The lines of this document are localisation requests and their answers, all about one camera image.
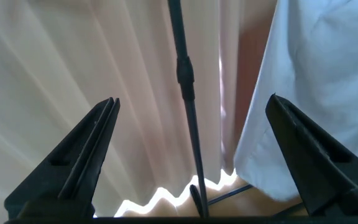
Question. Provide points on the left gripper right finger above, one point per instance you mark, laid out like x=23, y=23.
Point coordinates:
x=315, y=161

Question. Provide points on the pale grey shorts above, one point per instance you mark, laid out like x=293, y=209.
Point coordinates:
x=322, y=62

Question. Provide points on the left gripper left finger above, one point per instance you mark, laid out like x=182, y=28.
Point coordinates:
x=73, y=174

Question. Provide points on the black clothes rack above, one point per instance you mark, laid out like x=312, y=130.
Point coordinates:
x=185, y=77

